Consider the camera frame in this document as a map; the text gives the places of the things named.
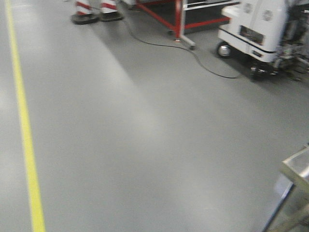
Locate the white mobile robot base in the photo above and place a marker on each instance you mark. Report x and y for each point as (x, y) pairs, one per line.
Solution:
(272, 32)

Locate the right red white traffic cone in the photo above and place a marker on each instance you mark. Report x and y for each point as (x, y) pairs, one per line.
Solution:
(109, 11)

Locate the red white traffic cone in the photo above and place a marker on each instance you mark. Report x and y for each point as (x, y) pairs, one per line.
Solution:
(84, 14)
(109, 11)

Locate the left red white traffic cone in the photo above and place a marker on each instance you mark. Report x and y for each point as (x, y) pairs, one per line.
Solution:
(84, 14)

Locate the red metal cart frame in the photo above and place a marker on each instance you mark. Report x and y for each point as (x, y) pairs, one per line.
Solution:
(180, 8)

